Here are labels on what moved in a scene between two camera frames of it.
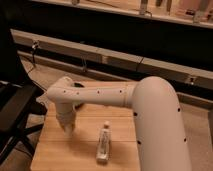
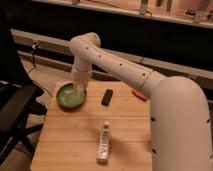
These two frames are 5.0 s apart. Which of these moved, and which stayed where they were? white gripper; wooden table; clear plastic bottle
Moved: white gripper
Stayed: wooden table; clear plastic bottle
